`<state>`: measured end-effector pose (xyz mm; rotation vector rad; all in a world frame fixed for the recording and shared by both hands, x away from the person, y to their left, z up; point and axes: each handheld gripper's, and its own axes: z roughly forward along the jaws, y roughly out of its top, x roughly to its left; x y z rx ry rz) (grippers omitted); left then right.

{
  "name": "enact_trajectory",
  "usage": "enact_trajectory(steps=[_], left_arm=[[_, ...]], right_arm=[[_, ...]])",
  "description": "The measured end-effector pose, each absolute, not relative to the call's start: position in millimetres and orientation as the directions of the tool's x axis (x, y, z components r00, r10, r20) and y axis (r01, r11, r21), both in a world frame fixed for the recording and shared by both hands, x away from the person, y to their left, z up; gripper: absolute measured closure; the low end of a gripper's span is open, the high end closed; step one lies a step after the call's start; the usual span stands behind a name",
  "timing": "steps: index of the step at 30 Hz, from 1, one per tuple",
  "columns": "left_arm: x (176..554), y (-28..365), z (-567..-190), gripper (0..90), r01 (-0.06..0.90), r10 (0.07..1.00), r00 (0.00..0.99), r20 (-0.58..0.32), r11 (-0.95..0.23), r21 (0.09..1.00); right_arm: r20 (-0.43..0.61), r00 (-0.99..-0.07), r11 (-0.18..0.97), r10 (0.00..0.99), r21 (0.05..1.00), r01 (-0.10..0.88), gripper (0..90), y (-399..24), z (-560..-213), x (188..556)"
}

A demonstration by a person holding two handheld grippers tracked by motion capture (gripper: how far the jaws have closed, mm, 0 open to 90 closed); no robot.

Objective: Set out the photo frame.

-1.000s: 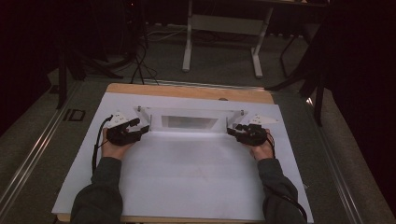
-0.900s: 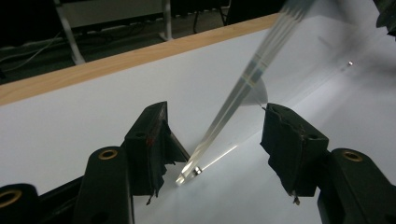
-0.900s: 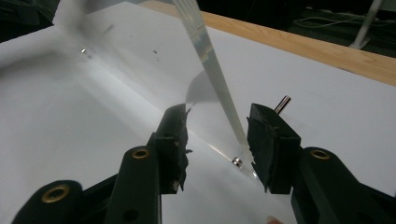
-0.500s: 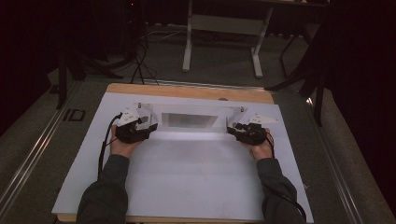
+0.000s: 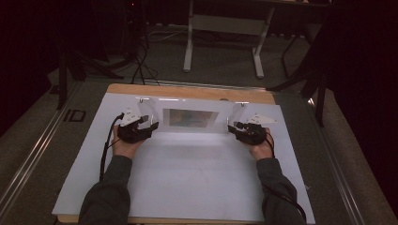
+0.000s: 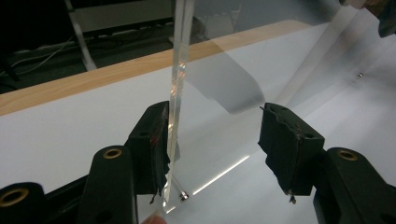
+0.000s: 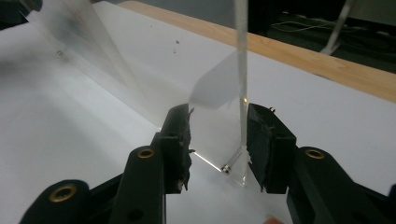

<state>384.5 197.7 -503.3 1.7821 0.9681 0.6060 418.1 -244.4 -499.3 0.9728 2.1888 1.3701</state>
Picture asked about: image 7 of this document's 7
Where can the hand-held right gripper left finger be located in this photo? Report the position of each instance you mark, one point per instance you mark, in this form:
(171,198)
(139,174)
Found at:
(176,146)

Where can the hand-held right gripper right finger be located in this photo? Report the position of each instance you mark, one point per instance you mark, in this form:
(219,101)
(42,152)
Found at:
(269,149)

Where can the metal frame peg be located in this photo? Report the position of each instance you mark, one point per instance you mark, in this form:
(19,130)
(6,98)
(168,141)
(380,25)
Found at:
(230,161)

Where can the clear acrylic frame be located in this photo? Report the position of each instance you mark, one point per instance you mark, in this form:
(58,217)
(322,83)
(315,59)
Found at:
(241,62)

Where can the white board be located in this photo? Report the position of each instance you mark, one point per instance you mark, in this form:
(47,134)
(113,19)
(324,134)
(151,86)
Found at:
(77,124)

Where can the white metal desk frame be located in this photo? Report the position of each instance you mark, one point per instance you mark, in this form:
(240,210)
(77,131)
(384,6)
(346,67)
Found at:
(337,25)

